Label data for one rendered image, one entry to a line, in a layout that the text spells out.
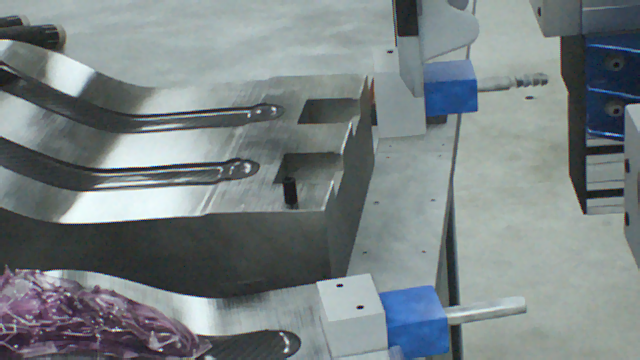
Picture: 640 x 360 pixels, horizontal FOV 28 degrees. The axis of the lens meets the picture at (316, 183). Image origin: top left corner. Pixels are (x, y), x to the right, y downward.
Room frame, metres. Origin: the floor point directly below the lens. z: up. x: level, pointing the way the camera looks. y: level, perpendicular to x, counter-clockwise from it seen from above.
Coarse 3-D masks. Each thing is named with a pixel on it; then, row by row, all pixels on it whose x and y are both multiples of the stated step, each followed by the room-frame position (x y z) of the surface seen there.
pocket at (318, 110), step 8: (312, 104) 1.02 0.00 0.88; (320, 104) 1.02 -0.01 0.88; (328, 104) 1.01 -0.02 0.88; (336, 104) 1.01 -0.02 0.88; (344, 104) 1.01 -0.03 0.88; (352, 104) 1.01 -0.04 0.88; (304, 112) 1.00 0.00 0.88; (312, 112) 1.02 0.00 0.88; (320, 112) 1.02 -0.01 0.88; (328, 112) 1.01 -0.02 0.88; (336, 112) 1.01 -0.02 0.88; (344, 112) 1.01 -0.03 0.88; (352, 112) 1.01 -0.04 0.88; (360, 112) 1.01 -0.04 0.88; (304, 120) 1.00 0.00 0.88; (312, 120) 1.02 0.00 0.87; (320, 120) 1.02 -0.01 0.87; (328, 120) 1.01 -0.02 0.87; (336, 120) 1.01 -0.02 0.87; (344, 120) 1.01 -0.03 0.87; (352, 120) 1.00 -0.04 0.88; (352, 128) 0.98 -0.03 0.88
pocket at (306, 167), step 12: (288, 156) 0.91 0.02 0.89; (300, 156) 0.91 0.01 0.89; (312, 156) 0.91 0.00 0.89; (324, 156) 0.91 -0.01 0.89; (336, 156) 0.90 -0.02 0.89; (288, 168) 0.91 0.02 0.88; (300, 168) 0.91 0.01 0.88; (312, 168) 0.91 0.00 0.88; (324, 168) 0.91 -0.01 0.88; (336, 168) 0.90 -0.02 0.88; (276, 180) 0.87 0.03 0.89; (300, 180) 0.91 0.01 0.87; (312, 180) 0.91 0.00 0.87; (324, 180) 0.91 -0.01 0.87; (336, 180) 0.88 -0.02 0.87; (336, 192) 0.86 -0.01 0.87
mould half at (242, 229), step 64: (64, 64) 1.10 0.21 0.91; (0, 128) 0.96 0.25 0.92; (64, 128) 0.99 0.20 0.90; (256, 128) 0.97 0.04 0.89; (320, 128) 0.95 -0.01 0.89; (0, 192) 0.87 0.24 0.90; (64, 192) 0.89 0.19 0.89; (128, 192) 0.89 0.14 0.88; (192, 192) 0.87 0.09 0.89; (256, 192) 0.85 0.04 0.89; (320, 192) 0.84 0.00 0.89; (0, 256) 0.86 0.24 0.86; (64, 256) 0.85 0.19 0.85; (128, 256) 0.84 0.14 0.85; (192, 256) 0.83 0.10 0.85; (256, 256) 0.82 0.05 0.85; (320, 256) 0.81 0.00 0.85
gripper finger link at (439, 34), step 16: (416, 0) 0.87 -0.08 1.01; (432, 0) 0.88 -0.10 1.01; (432, 16) 0.87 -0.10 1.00; (448, 16) 0.87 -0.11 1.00; (464, 16) 0.87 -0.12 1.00; (432, 32) 0.87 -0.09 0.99; (448, 32) 0.87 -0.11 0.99; (464, 32) 0.87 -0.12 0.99; (400, 48) 0.87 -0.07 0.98; (416, 48) 0.86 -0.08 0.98; (432, 48) 0.87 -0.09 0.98; (448, 48) 0.87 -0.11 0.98; (400, 64) 0.87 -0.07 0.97; (416, 64) 0.87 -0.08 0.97; (416, 80) 0.87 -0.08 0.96; (416, 96) 0.88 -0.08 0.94
